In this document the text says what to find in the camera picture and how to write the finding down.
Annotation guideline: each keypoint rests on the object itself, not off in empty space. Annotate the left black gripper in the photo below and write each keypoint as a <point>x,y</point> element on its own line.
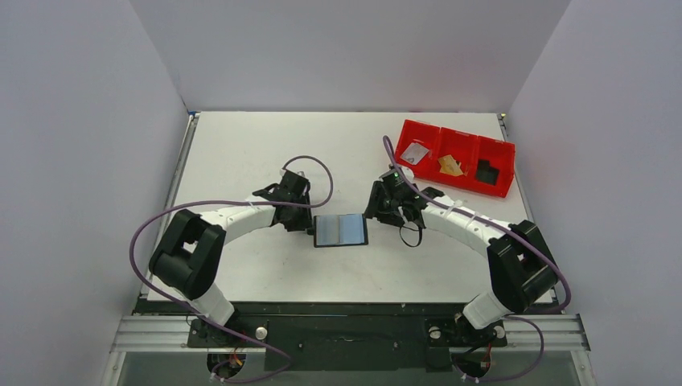
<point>303,224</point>

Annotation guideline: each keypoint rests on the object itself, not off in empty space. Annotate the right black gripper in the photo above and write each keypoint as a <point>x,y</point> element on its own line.
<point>376,206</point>

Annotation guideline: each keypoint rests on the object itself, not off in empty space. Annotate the black leather card holder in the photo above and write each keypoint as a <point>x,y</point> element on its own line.
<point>332,231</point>

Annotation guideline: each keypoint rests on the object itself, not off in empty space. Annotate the black VIP credit card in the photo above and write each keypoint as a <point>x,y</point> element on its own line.
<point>489,178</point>

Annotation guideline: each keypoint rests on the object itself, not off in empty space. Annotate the gold striped credit card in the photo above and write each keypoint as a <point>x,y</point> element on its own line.
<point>447,159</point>

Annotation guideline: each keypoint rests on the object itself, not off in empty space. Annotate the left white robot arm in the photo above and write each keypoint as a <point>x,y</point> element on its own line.
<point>188,255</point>

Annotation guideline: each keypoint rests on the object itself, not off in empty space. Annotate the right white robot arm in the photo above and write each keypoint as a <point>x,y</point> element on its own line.
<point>520,265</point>

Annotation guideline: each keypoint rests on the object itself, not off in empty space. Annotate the red plastic divided tray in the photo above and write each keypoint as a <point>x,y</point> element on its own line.
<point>457,159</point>

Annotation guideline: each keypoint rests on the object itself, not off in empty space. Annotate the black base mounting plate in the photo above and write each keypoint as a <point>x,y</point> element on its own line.
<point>326,336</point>

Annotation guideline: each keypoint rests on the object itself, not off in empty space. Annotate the aluminium rail frame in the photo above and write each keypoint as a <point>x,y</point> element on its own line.
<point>165,334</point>

